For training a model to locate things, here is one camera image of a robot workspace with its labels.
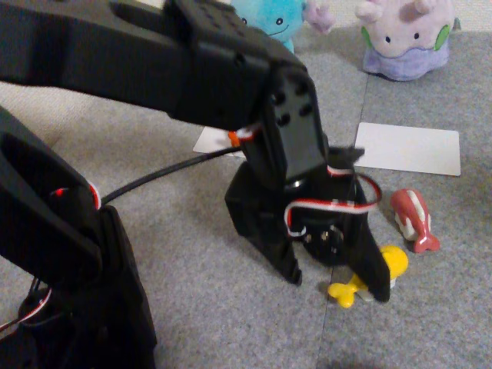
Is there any yellow egg sushi toy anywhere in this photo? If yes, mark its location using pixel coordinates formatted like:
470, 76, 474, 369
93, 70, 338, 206
327, 245, 410, 309

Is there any red tuna sushi toy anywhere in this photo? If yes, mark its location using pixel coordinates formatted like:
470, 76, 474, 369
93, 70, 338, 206
390, 188, 441, 254

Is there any purple Goomy plush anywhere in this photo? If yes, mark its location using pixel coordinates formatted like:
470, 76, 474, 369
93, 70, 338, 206
355, 0, 461, 82

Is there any blue Wooper plush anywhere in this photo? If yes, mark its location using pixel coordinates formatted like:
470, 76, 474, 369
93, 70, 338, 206
230, 0, 335, 53

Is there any white card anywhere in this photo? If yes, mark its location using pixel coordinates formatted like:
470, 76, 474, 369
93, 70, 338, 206
193, 126, 248, 158
352, 121, 461, 177

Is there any red white gripper servo wire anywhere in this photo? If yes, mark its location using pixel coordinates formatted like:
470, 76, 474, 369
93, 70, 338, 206
283, 165, 383, 238

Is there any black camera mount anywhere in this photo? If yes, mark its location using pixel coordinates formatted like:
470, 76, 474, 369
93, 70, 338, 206
328, 145, 366, 167

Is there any black camera cable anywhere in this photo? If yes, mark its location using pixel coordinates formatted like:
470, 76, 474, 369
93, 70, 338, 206
101, 148, 247, 205

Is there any red white base wire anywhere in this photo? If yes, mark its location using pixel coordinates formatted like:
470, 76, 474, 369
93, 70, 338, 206
0, 286, 53, 336

